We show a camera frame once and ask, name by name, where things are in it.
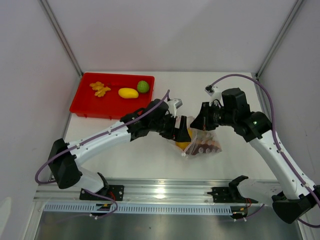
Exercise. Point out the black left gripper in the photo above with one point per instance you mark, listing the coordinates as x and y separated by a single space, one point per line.
180 134

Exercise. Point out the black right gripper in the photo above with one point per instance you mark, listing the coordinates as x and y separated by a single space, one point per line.
202 121

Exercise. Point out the clear zip bag pink dots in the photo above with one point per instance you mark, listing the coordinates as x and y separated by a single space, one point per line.
184 148

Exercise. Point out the yellow mango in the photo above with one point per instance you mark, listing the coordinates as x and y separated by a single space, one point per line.
128 93

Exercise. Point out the ginger root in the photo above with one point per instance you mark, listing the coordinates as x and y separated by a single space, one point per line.
99 88

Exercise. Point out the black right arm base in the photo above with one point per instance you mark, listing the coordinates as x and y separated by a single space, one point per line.
230 193

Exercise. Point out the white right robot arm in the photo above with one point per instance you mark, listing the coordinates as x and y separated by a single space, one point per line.
297 193

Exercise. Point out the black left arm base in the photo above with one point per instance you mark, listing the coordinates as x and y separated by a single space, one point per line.
115 192

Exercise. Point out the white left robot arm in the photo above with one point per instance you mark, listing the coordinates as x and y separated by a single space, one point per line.
66 158

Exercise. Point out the red plastic bin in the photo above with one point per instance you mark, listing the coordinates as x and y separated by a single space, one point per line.
111 105

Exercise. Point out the red chili pepper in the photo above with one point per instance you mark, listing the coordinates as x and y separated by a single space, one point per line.
115 84

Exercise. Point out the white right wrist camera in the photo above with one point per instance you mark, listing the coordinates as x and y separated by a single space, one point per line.
214 92

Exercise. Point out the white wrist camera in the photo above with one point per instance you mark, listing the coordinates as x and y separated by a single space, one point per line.
214 92
173 106

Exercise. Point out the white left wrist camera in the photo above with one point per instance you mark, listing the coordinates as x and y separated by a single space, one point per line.
173 106

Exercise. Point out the aluminium mounting rail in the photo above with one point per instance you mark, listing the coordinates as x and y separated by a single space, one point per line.
142 191

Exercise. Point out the white slotted cable duct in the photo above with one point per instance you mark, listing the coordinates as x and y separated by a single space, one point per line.
130 208

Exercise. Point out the aluminium frame post right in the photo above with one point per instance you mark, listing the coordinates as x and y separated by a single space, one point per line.
280 36

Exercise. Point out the aluminium frame post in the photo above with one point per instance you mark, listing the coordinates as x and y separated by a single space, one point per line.
280 36
52 19

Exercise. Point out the aluminium frame post left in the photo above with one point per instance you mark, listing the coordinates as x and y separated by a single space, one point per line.
52 19

